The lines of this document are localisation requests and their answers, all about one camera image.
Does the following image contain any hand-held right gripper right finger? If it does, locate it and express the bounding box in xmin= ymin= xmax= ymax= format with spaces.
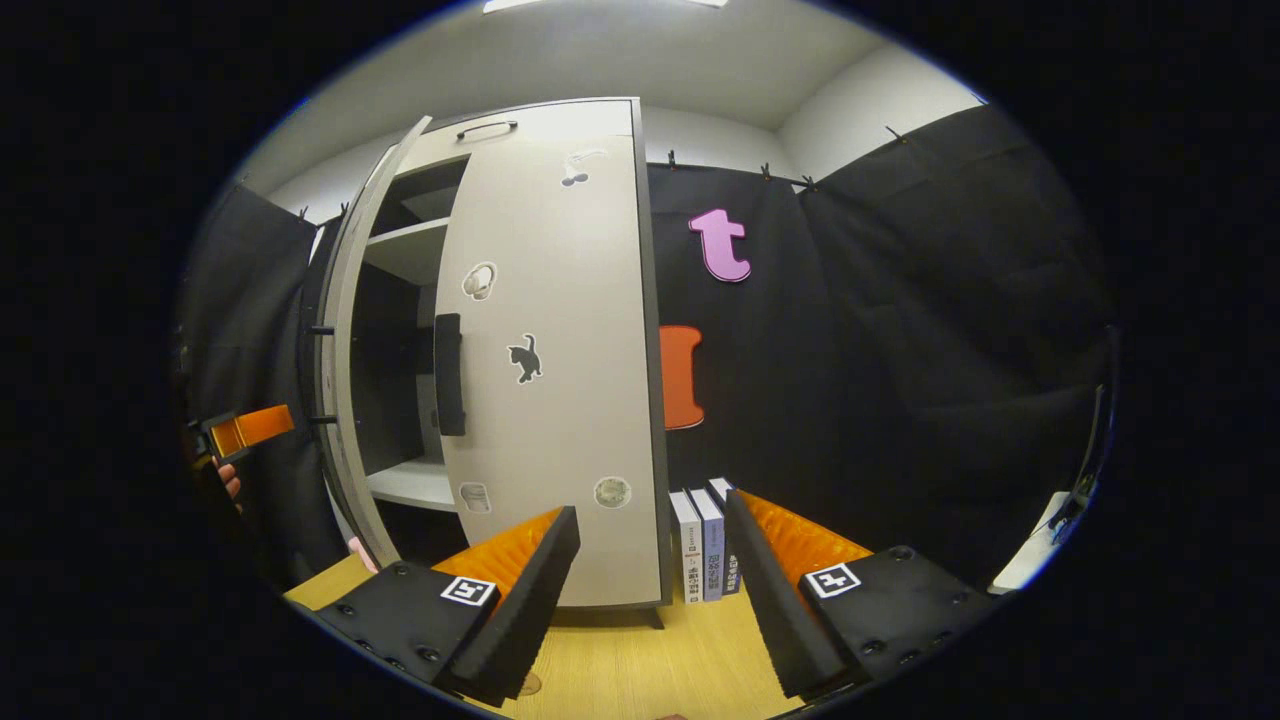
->
xmin=725 ymin=488 xmax=1001 ymax=701

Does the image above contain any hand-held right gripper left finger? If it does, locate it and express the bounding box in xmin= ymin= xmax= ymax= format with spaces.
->
xmin=315 ymin=505 xmax=582 ymax=707

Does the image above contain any white cabinet door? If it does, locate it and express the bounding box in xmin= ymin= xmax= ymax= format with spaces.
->
xmin=433 ymin=133 xmax=666 ymax=611
xmin=315 ymin=115 xmax=433 ymax=571

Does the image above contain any light blue book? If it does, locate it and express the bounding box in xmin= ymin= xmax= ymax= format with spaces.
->
xmin=690 ymin=487 xmax=726 ymax=601

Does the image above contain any white book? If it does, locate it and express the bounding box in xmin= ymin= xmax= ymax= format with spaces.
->
xmin=668 ymin=490 xmax=704 ymax=604

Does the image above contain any white cabinet with dark interior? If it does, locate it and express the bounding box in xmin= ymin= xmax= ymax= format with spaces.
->
xmin=345 ymin=97 xmax=673 ymax=611

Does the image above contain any white side table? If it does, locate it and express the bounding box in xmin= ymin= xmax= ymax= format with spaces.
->
xmin=988 ymin=490 xmax=1076 ymax=594

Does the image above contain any black backdrop cloth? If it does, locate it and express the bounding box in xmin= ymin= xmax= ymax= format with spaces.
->
xmin=175 ymin=100 xmax=1116 ymax=591

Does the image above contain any computer monitor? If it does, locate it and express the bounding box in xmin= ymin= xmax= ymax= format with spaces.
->
xmin=1070 ymin=385 xmax=1113 ymax=521

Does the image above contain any ceiling light panel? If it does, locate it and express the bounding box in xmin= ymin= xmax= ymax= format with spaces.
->
xmin=483 ymin=0 xmax=729 ymax=13

